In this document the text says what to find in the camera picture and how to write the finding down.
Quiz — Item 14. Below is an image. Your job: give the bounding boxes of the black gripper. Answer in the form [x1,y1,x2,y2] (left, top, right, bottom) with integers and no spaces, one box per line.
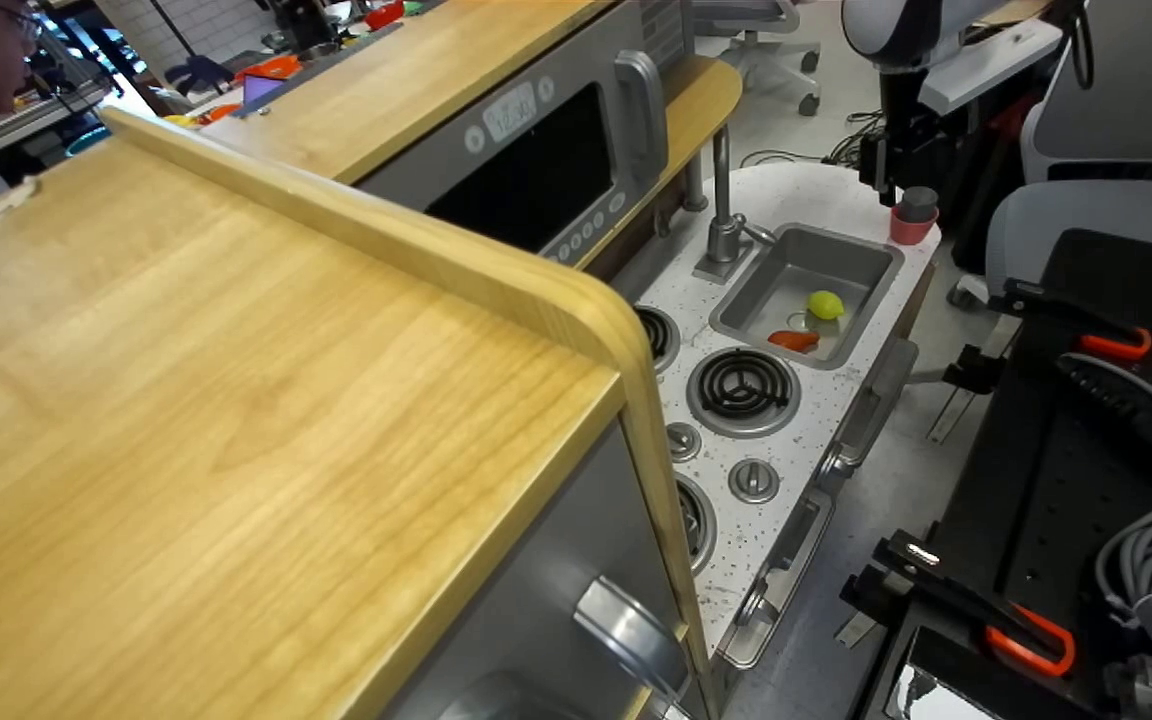
[858,65,941,217]

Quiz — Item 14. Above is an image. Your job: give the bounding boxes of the grey cylinder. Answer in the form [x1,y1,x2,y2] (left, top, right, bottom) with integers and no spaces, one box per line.
[897,185,945,223]

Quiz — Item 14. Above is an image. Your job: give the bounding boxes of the dark cabinet wooden top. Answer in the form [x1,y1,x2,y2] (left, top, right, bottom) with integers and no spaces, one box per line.
[887,0,1090,272]

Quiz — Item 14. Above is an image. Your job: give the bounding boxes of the metal toy sink basin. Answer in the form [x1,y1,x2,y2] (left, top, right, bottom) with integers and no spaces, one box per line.
[707,218,907,377]

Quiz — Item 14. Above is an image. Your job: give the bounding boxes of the yellow-green toy ball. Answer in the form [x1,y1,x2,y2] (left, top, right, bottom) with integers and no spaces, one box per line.
[806,287,852,333]

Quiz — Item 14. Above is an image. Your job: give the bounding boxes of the silver toy faucet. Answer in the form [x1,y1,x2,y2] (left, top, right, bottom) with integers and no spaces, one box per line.
[691,122,775,284]

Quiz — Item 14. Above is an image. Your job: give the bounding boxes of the orange toy food piece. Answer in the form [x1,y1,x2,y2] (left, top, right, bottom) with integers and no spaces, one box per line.
[763,325,823,355]

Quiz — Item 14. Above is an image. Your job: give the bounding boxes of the wheeled office chair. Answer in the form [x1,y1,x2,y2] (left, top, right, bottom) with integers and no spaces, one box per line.
[691,0,830,118]

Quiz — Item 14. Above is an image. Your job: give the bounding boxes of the black coil stove burner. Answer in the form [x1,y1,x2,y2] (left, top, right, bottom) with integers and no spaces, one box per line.
[673,472,722,574]
[684,343,806,441]
[634,303,684,377]

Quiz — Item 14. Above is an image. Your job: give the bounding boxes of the grey office chair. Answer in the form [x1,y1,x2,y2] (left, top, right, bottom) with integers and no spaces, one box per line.
[981,0,1152,299]

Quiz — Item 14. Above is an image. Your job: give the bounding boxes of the silver stove knob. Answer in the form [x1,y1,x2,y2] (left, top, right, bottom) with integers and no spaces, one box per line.
[724,457,783,508]
[665,418,707,463]

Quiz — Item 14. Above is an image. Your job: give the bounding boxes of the grey toy microwave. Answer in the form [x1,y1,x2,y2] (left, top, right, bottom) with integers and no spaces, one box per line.
[362,0,704,272]

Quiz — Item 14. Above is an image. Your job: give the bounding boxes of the silver round cabinet knob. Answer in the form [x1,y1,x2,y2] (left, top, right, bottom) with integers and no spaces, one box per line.
[571,570,688,698]

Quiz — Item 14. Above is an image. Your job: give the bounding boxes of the wooden toy kitchen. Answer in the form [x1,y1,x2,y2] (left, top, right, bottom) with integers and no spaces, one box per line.
[0,0,947,720]

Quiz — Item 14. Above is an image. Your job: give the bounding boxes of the black floor cables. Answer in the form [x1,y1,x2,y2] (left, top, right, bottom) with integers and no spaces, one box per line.
[822,97,887,171]

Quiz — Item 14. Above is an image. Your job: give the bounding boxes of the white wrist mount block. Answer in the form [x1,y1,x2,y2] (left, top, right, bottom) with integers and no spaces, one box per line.
[915,10,1072,118]

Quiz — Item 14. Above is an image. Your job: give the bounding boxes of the grey cupboard door handle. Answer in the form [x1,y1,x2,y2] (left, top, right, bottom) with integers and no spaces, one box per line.
[822,334,921,479]

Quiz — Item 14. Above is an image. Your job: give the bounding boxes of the grey microwave door handle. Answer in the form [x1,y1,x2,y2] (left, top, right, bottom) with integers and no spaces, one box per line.
[607,49,673,209]

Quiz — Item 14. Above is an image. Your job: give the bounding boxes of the black clamp orange handle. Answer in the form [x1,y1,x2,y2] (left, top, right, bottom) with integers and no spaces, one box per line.
[840,528,1083,684]
[947,276,1152,369]

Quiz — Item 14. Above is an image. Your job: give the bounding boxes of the black ribbed tool handle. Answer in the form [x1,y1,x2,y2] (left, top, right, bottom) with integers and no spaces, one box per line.
[1051,348,1152,493]

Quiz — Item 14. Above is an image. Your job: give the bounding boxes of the grey oven door handle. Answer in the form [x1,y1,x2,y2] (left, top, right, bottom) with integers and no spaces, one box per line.
[716,487,835,672]

